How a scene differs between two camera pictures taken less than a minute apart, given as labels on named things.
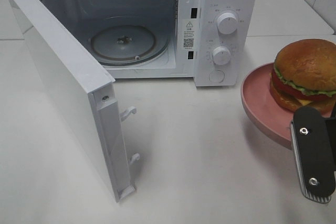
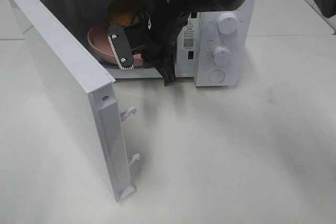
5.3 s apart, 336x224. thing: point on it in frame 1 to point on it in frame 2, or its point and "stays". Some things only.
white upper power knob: (227, 23) stays
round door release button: (217, 76) stays
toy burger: (304, 74) to (122, 10)
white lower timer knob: (221, 55) stays
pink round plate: (273, 121) to (100, 41)
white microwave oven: (202, 25) stays
